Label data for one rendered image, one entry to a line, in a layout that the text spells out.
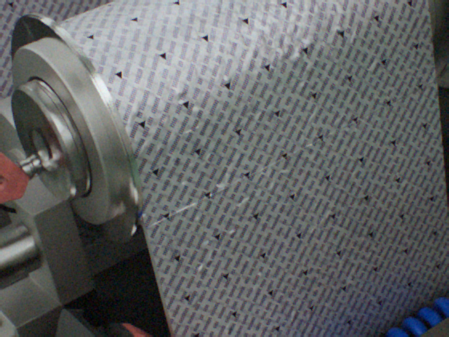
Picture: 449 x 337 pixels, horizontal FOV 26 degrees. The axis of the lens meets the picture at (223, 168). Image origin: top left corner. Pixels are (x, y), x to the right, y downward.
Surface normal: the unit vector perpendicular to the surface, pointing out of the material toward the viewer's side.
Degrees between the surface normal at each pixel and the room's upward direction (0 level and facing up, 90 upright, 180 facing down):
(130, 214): 90
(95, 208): 90
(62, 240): 90
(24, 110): 90
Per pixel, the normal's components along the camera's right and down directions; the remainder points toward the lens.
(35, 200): -0.18, -0.87
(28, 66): -0.80, 0.40
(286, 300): 0.57, 0.29
